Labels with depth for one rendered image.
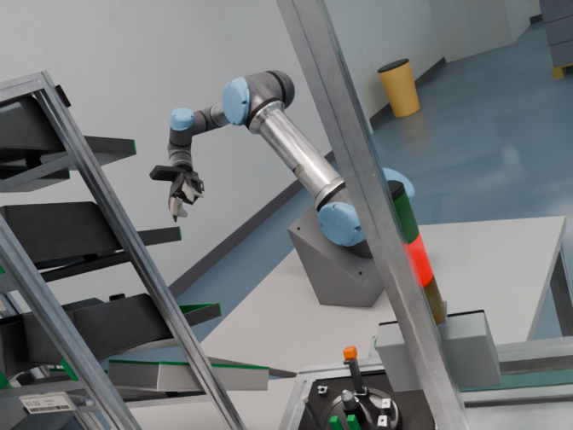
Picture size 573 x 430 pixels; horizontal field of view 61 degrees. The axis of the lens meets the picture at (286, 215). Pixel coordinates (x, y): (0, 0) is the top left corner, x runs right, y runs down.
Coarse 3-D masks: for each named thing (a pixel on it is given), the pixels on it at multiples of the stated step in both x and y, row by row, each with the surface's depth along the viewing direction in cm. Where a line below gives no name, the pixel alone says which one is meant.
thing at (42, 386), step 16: (64, 160) 67; (16, 176) 71; (32, 176) 70; (0, 192) 73; (112, 256) 72; (48, 272) 79; (64, 272) 77; (80, 272) 76; (0, 288) 83; (16, 288) 82; (128, 352) 81; (16, 384) 65; (32, 384) 63; (48, 384) 62; (64, 384) 61; (80, 384) 60
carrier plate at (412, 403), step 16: (320, 384) 94; (336, 384) 92; (352, 384) 90; (368, 384) 89; (384, 384) 87; (320, 400) 90; (400, 400) 82; (416, 400) 81; (304, 416) 88; (320, 416) 86; (416, 416) 78; (432, 416) 77
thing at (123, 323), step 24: (72, 312) 64; (96, 312) 67; (120, 312) 70; (144, 312) 73; (192, 312) 81; (216, 312) 86; (48, 336) 68; (96, 336) 66; (120, 336) 69; (144, 336) 73; (48, 360) 68
